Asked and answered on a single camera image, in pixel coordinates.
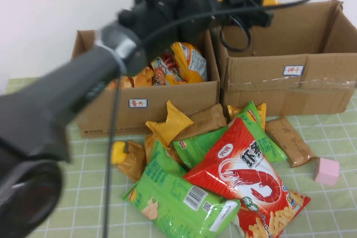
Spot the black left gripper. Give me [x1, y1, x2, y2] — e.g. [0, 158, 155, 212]
[213, 0, 276, 28]

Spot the brown snack packet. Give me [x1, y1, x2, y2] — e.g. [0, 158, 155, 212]
[264, 116, 318, 168]
[172, 103, 228, 141]
[117, 139, 148, 182]

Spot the orange snack packet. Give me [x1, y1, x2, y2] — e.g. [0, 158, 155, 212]
[144, 133, 185, 166]

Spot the large yellow chips bag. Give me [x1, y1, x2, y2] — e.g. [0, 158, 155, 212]
[150, 41, 209, 86]

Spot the larger brown cardboard box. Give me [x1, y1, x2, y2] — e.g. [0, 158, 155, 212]
[216, 0, 357, 118]

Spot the smaller brown cardboard box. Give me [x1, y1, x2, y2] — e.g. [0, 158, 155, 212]
[69, 27, 221, 138]

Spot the blue polka dot chips bag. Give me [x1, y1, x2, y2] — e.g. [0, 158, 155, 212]
[105, 65, 155, 91]

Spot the small green chips bag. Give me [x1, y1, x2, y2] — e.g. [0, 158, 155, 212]
[172, 126, 229, 169]
[234, 100, 288, 163]

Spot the red prawn cracker bag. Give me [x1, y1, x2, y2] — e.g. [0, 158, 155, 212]
[183, 117, 312, 238]

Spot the pink foam cube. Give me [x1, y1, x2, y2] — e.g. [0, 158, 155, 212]
[314, 157, 340, 186]

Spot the large green chips bag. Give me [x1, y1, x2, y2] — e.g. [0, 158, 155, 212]
[122, 139, 190, 229]

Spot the yellow plastic toy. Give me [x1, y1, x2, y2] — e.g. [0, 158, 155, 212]
[110, 140, 128, 166]

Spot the green chips bag with barcode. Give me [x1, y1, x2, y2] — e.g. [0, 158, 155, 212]
[164, 175, 242, 232]

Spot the green checked tablecloth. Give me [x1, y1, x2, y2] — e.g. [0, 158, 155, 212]
[0, 76, 357, 238]

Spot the looped black cable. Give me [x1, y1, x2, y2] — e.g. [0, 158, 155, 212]
[214, 17, 253, 54]

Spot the long black cable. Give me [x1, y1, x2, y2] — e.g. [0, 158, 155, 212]
[102, 0, 315, 238]

